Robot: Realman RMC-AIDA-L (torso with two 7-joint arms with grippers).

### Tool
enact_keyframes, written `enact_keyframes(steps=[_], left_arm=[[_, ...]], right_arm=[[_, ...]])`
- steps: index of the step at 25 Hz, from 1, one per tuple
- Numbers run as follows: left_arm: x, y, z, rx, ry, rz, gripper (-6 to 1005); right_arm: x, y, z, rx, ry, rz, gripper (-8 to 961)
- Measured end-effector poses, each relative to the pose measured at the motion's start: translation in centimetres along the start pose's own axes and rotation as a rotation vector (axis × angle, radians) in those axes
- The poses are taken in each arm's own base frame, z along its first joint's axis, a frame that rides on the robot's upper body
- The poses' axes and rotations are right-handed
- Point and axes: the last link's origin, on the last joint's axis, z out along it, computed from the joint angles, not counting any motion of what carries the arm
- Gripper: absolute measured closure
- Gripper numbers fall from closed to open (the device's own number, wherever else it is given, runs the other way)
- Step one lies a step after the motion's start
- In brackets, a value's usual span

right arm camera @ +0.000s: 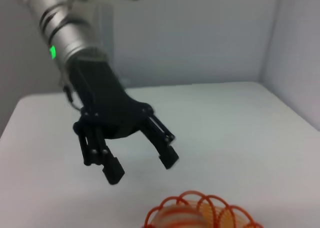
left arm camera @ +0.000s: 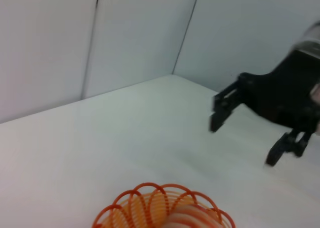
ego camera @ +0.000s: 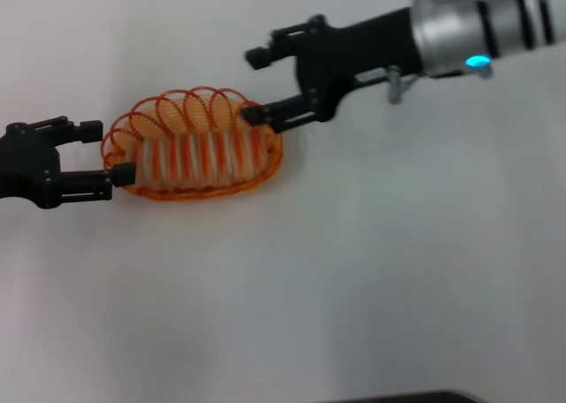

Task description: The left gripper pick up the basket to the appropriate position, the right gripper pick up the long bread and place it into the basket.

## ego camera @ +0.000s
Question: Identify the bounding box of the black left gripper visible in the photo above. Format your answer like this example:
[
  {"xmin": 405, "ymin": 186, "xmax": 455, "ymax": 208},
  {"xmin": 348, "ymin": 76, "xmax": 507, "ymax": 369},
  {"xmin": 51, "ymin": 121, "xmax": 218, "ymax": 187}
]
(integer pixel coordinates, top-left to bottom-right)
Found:
[{"xmin": 0, "ymin": 116, "xmax": 137, "ymax": 210}]

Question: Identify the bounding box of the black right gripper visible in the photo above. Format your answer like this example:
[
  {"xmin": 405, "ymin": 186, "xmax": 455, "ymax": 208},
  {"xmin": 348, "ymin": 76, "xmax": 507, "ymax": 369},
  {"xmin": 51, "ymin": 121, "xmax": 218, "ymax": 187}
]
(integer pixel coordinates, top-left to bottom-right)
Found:
[{"xmin": 241, "ymin": 7, "xmax": 425, "ymax": 133}]

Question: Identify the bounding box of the orange wire basket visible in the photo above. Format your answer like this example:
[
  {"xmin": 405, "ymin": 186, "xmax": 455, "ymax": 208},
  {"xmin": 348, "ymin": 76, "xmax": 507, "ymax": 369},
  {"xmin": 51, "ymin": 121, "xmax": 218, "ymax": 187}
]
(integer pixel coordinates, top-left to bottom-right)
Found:
[{"xmin": 101, "ymin": 85, "xmax": 284, "ymax": 202}]

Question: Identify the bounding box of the orange striped bread loaf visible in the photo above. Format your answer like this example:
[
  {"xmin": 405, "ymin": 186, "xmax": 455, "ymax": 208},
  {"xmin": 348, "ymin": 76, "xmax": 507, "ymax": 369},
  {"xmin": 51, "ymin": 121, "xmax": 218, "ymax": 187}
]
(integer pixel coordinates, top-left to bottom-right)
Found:
[{"xmin": 132, "ymin": 131, "xmax": 269, "ymax": 191}]

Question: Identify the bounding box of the dark curved robot base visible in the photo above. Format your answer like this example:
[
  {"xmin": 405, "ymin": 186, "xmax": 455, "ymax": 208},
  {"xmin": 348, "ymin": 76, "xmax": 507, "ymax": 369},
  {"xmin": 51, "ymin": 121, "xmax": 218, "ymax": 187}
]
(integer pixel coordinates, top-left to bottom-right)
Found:
[{"xmin": 317, "ymin": 389, "xmax": 483, "ymax": 403}]

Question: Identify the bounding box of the silver metal bracket knob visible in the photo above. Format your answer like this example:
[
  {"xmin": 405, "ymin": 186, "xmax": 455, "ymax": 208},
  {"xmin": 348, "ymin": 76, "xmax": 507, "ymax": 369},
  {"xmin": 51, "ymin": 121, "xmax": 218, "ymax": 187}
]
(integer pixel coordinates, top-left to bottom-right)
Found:
[{"xmin": 360, "ymin": 65, "xmax": 419, "ymax": 104}]

